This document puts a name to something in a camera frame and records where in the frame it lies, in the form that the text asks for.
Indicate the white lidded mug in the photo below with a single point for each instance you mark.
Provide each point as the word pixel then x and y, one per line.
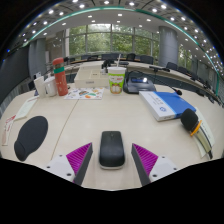
pixel 51 87

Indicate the row of dark office chairs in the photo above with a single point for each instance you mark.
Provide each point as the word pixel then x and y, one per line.
pixel 146 59

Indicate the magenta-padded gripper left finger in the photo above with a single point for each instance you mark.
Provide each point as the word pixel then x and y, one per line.
pixel 78 160

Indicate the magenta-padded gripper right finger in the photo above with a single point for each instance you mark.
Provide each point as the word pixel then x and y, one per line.
pixel 146 161

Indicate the long curved conference desk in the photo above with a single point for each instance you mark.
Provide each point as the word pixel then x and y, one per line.
pixel 141 65

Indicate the red bottle with green band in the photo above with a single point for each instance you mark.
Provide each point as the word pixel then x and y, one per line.
pixel 60 78

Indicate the pale green booklet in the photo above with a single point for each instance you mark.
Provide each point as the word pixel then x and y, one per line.
pixel 207 131

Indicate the black mouse pad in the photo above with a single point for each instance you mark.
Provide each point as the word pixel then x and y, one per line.
pixel 30 137

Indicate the black desk microphone unit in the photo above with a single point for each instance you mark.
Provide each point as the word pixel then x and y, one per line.
pixel 138 86

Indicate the recessed ceiling lights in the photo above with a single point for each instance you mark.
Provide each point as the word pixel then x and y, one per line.
pixel 120 14

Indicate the white booklet with red heading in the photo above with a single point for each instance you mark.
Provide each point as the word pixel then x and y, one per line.
pixel 26 108

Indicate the black computer mouse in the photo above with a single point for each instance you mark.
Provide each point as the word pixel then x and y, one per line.
pixel 112 150

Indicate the white cardboard box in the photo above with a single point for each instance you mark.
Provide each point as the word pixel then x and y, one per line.
pixel 90 79

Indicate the colourful printed leaflet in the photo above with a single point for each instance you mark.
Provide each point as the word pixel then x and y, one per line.
pixel 85 94

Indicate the printed paper drink cup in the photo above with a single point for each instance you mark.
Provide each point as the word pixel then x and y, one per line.
pixel 116 80

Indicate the stacked white paper cups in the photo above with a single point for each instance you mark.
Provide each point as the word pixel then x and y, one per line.
pixel 40 87

